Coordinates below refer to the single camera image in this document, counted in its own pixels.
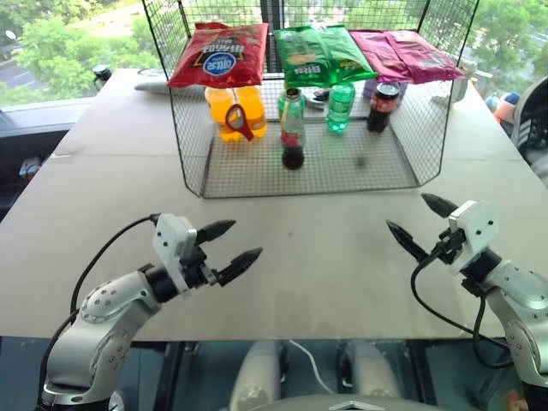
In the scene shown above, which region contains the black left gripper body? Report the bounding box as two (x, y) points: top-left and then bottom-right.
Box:
(180, 241), (223, 293)

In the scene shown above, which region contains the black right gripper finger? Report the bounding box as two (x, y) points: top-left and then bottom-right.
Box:
(420, 193), (460, 218)
(384, 219), (430, 264)

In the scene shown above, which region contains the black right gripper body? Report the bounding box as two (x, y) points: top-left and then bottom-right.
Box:
(431, 228), (467, 266)

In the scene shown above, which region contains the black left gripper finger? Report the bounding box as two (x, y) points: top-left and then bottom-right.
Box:
(215, 246), (264, 288)
(195, 219), (238, 247)

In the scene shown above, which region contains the glass cola bottle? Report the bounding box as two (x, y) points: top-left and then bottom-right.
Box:
(280, 87), (307, 171)

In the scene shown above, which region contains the plastic cola bottle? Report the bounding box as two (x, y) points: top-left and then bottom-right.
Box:
(366, 81), (402, 134)

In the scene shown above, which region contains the orange soda plastic bottle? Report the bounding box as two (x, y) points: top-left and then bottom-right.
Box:
(204, 86), (236, 143)
(233, 85), (269, 140)

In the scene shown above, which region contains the silver rounded left leg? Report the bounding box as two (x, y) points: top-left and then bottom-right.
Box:
(229, 341), (284, 411)

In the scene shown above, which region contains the silver rounded leg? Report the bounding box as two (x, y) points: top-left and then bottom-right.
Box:
(229, 341), (284, 411)
(342, 340), (403, 402)

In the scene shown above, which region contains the tray with coloured balls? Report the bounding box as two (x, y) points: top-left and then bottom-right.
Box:
(485, 91), (521, 126)

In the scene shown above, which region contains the silver rounded right leg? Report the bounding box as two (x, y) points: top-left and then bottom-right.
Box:
(342, 340), (403, 402)

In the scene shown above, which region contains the purple chips bag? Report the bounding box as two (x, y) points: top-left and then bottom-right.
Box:
(349, 29), (467, 85)

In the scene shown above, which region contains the black handheld tool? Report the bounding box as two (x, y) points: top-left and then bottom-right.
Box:
(305, 87), (331, 110)

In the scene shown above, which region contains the red chips bag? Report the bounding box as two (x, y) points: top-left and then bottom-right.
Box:
(166, 21), (270, 90)

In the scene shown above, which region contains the grey robot torso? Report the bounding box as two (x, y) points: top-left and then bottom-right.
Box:
(256, 393), (438, 411)

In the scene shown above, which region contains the green chips bag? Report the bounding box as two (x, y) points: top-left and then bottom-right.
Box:
(272, 24), (380, 89)

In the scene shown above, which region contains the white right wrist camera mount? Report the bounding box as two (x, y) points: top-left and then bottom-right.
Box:
(447, 200), (500, 276)

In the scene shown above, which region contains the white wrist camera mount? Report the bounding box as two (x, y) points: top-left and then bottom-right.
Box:
(447, 200), (500, 276)
(152, 213), (199, 297)

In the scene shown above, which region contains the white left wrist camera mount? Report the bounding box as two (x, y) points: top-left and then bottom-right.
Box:
(152, 213), (199, 297)

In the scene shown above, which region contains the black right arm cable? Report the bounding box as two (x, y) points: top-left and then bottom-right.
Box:
(410, 243), (515, 369)

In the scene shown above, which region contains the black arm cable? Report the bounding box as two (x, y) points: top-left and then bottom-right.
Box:
(39, 212), (163, 399)
(410, 243), (515, 369)

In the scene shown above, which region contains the black wire mesh rack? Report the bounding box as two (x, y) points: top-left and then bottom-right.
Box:
(140, 0), (480, 200)

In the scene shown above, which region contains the thin white cable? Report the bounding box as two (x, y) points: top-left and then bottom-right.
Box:
(289, 340), (337, 396)

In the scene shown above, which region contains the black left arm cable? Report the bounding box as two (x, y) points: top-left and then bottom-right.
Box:
(39, 212), (163, 399)

